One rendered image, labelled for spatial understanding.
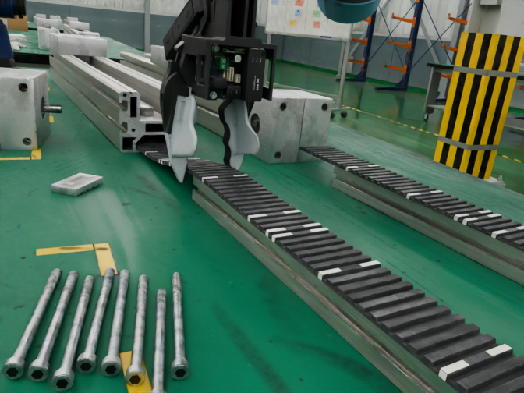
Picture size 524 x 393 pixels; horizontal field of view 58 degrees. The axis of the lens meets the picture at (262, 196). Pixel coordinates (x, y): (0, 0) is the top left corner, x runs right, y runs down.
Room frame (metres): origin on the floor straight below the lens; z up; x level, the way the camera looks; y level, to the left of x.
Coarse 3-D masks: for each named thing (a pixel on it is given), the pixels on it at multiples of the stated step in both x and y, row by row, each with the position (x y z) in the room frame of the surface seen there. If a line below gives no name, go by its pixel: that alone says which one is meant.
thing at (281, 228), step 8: (272, 224) 0.35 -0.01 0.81; (280, 224) 0.35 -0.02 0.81; (288, 224) 0.35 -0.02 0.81; (296, 224) 0.35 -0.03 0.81; (304, 224) 0.36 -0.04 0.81; (312, 224) 0.36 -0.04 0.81; (264, 232) 0.34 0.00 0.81; (272, 232) 0.33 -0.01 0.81; (280, 232) 0.33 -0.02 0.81; (288, 232) 0.34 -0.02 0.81
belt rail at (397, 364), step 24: (216, 216) 0.42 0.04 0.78; (240, 216) 0.38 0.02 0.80; (240, 240) 0.38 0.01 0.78; (264, 240) 0.34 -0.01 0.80; (264, 264) 0.34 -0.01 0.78; (288, 264) 0.32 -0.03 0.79; (312, 288) 0.30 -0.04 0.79; (336, 312) 0.26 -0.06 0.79; (360, 336) 0.24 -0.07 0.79; (384, 336) 0.23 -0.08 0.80; (384, 360) 0.22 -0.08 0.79; (408, 360) 0.21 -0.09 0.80; (408, 384) 0.21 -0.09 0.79; (432, 384) 0.20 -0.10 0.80
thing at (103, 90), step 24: (72, 72) 0.99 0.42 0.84; (96, 72) 0.83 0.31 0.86; (120, 72) 0.93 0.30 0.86; (72, 96) 0.99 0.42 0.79; (96, 96) 0.77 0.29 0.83; (120, 96) 0.63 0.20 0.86; (144, 96) 0.79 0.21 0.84; (96, 120) 0.77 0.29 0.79; (120, 120) 0.63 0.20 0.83; (144, 120) 0.66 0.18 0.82; (120, 144) 0.63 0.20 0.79
